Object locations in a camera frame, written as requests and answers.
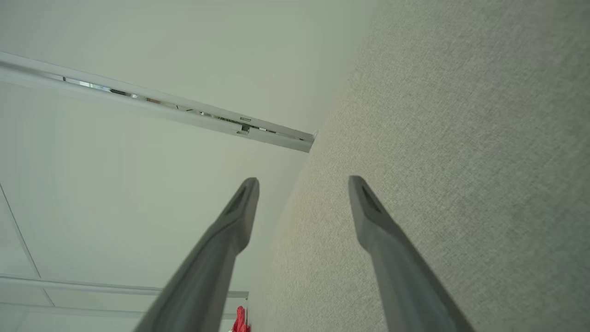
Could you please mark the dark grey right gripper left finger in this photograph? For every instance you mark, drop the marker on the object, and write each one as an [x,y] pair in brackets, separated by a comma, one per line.
[207,276]

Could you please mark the white partition frame rail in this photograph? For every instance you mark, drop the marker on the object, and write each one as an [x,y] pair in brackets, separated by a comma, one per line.
[37,71]

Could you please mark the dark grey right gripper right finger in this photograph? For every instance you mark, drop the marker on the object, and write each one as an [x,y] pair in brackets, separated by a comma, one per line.
[405,286]

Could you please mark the red jersey with white sleeves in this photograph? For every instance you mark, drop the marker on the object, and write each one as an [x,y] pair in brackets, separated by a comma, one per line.
[239,323]

